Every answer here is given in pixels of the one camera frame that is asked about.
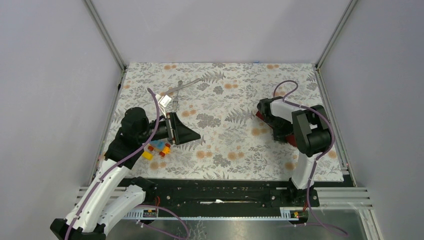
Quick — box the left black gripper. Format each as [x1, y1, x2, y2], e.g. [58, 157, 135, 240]
[137, 111, 201, 145]

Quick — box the dark red cloth napkin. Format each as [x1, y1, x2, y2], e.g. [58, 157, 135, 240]
[256, 111, 297, 147]

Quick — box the silver fork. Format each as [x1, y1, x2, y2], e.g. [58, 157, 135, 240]
[172, 80, 183, 112]

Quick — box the silver knife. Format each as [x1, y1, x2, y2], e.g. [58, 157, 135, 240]
[165, 78, 202, 95]

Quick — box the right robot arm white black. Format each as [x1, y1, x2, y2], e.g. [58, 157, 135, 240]
[256, 97, 335, 206]

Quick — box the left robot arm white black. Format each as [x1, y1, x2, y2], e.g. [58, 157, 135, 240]
[50, 107, 201, 240]

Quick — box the colourful toy block car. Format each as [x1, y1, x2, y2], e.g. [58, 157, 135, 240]
[147, 140, 171, 158]

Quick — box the yellow toy block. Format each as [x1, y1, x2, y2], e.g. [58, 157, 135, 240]
[141, 151, 154, 161]

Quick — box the floral patterned tablecloth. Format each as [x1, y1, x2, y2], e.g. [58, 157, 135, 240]
[109, 62, 345, 182]

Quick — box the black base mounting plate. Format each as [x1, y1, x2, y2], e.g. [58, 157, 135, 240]
[143, 178, 321, 216]

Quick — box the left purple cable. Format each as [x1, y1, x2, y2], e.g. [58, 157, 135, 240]
[63, 87, 191, 240]

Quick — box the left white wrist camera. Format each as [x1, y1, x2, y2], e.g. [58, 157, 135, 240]
[155, 94, 172, 109]

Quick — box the slotted cable duct rail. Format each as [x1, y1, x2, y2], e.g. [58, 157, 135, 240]
[123, 207, 308, 223]

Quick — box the right aluminium frame post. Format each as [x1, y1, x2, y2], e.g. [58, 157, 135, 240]
[315, 0, 359, 69]

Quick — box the aluminium frame post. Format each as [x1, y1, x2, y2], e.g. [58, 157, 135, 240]
[315, 0, 359, 69]
[82, 0, 127, 72]

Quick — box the left aluminium frame post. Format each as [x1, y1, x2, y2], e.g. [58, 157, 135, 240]
[82, 0, 127, 72]

